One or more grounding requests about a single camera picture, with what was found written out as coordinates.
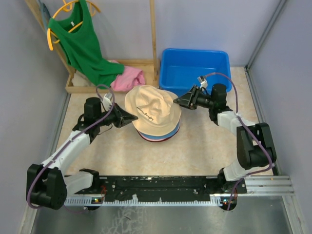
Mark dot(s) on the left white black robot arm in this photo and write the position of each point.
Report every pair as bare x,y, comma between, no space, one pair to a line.
46,185

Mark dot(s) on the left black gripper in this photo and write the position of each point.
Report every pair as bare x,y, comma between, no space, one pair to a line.
122,116

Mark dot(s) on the yellow clothes hanger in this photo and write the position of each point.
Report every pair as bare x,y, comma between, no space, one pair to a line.
67,7

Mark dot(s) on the beige bucket hat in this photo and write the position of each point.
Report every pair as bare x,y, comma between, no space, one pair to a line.
157,114

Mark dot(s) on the wooden clothes rack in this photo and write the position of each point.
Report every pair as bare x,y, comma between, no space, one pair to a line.
150,67

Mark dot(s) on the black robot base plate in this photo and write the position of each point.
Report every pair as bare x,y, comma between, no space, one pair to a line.
159,191

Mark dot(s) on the pink crumpled garment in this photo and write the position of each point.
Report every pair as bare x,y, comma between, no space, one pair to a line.
130,78

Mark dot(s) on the dark red bucket hat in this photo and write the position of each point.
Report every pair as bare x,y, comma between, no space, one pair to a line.
165,140

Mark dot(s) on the pink bucket hat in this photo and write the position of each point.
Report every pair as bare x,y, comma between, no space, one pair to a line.
148,138

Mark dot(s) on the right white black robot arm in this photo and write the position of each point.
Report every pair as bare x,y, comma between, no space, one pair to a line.
255,151

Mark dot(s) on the green tank top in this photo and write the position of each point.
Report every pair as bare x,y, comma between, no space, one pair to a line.
80,44

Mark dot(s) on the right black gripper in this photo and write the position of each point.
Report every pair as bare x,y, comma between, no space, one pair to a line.
190,98

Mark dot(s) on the teal clothes hanger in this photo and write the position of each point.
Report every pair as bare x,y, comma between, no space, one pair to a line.
45,15

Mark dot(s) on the blue plastic bin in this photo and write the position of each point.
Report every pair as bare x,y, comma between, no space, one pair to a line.
180,69

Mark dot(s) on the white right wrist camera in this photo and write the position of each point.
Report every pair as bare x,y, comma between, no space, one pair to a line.
203,82

